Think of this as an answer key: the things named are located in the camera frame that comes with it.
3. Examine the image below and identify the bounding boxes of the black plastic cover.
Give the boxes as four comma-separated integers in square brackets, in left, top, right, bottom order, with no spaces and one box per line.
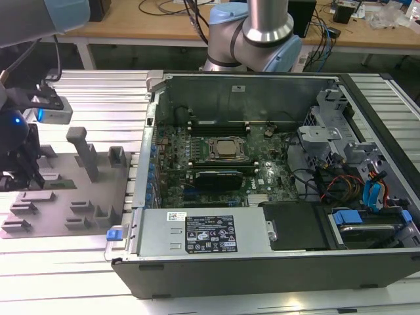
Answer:
[258,200,329,252]

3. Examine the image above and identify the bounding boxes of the clear plastic bags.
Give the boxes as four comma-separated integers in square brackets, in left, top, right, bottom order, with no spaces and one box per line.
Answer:
[367,5,411,29]

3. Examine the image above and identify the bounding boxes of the black camera cable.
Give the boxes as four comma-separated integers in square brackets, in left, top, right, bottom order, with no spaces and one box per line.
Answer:
[42,34,63,83]

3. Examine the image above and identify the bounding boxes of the small black box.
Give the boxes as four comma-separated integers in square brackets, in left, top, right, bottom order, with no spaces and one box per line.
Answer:
[333,5,356,24]

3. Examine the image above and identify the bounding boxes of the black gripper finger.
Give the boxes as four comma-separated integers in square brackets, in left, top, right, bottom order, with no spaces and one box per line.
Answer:
[19,147,45,191]
[0,170,30,193]

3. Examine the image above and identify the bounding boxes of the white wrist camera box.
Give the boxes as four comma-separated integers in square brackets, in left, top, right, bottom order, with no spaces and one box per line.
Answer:
[6,83,74,125]

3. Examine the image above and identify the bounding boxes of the grey parts rack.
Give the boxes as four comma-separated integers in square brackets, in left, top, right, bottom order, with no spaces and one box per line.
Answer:
[0,126,134,239]

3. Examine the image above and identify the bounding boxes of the blue hanging cable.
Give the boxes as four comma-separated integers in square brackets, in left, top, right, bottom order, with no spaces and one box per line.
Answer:
[320,18,333,72]

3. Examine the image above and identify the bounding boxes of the large black equipment box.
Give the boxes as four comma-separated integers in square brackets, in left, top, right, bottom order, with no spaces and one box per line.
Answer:
[88,0,112,22]

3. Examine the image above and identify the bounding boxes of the wooden workbench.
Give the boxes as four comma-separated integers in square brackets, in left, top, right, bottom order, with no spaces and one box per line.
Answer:
[0,0,420,47]

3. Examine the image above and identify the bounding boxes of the silver chipset heatsink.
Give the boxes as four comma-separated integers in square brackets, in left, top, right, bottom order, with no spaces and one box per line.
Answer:
[246,193,270,208]

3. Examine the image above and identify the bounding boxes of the metal CPU socket cover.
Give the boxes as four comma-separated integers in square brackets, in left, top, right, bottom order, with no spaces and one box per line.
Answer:
[208,136,247,161]

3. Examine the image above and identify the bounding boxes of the grey metal drive cage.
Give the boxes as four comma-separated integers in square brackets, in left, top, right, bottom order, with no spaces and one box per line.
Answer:
[297,88,388,184]

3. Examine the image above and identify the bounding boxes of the black graphics card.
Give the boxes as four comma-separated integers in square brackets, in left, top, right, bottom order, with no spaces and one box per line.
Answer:
[193,169,244,191]

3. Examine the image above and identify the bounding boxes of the silver CPU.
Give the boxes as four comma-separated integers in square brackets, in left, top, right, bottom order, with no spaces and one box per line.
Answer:
[217,140,240,156]

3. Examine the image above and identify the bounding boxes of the blue disk carrier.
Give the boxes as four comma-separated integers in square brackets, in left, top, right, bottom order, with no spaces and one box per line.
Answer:
[329,208,403,247]

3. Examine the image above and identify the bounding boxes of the green motherboard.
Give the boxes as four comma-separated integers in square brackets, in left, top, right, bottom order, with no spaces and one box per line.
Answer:
[149,111,303,209]

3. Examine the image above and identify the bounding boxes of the red yellow power wires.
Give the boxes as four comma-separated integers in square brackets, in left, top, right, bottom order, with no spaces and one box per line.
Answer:
[320,175,365,201]

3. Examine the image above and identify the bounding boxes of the grey power supply unit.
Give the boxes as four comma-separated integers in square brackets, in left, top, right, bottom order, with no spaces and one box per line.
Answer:
[136,208,273,257]

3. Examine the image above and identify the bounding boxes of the black RAM slot bank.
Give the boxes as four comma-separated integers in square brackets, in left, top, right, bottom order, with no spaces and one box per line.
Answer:
[189,119,251,138]
[189,159,259,175]

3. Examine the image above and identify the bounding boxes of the blue data cable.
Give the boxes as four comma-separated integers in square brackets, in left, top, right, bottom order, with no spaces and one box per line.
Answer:
[362,170,390,214]

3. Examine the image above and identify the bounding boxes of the black computer tower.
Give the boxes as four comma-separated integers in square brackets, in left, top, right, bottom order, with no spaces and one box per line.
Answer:
[288,0,318,39]

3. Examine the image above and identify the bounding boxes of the open black PC case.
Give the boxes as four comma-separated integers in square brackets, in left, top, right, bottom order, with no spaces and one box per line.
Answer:
[104,70,420,299]

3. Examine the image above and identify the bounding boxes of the black internal cable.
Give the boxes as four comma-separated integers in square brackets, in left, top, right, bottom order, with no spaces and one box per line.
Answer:
[285,136,329,201]

